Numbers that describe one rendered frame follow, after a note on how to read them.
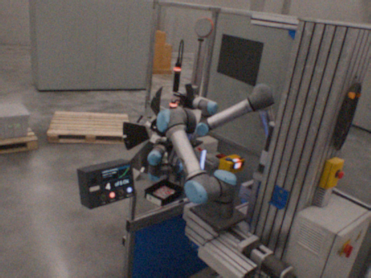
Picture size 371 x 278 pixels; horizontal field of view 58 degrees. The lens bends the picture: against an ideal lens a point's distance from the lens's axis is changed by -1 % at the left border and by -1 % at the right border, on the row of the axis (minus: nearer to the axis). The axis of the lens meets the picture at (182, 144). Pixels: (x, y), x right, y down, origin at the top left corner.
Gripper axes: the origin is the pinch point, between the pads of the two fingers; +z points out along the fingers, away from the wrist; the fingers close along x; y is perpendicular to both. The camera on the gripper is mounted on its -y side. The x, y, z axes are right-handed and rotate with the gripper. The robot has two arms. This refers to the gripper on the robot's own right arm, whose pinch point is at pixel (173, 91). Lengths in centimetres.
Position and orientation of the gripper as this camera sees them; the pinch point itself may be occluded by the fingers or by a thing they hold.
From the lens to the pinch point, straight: 232.7
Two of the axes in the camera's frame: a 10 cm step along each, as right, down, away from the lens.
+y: -1.3, 9.2, 3.8
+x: 6.3, -2.2, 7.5
